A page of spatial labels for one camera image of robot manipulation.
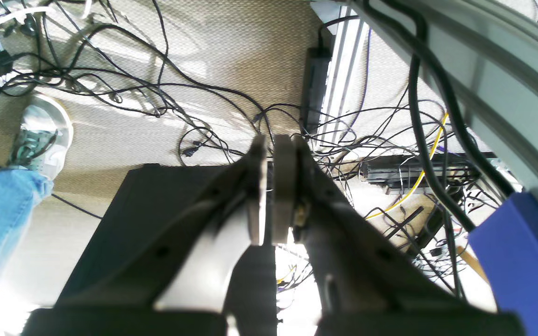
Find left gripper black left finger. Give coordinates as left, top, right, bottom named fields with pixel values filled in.
left=57, top=136, right=267, bottom=312

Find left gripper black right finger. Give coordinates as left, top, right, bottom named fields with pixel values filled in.
left=272, top=134, right=498, bottom=313

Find black box on floor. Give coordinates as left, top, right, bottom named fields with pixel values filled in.
left=57, top=163, right=279, bottom=336

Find blue plastic cover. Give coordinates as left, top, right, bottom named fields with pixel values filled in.
left=469, top=193, right=538, bottom=336

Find blue jeans leg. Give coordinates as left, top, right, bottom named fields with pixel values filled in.
left=0, top=168, right=55, bottom=297

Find white sneaker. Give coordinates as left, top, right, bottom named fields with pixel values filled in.
left=6, top=93, right=73, bottom=181

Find black power strip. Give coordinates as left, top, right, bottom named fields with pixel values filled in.
left=300, top=47, right=331, bottom=134

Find black device with cables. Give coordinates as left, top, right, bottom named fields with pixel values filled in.
left=359, top=153, right=481, bottom=195

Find yellow cable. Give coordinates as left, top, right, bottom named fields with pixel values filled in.
left=365, top=112, right=450, bottom=221

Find thick black cable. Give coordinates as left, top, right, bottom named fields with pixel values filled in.
left=362, top=0, right=517, bottom=231

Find aluminium frame rail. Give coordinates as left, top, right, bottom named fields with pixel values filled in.
left=311, top=0, right=538, bottom=224

